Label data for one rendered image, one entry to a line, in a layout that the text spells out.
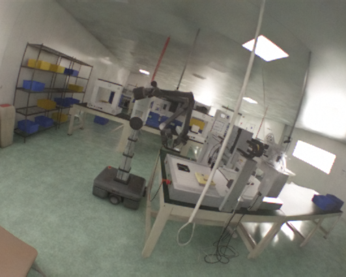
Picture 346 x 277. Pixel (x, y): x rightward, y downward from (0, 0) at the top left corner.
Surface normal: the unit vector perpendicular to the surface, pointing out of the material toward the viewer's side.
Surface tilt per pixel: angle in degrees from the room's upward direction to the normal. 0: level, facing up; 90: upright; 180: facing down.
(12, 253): 1
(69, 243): 0
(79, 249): 0
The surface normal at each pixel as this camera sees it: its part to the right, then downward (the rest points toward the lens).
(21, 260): 0.43, -0.88
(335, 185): -0.94, -0.29
